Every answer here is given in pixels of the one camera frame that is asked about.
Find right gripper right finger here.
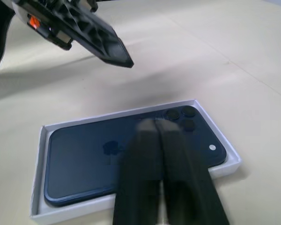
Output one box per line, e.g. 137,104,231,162
157,120,234,225

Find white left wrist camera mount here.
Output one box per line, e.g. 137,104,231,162
11,2,31,24

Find white phone box base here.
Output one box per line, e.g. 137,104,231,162
29,98,243,225

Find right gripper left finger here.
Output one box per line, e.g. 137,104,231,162
111,119,165,225

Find dark blue smartphone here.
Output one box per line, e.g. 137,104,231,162
44,105,228,207

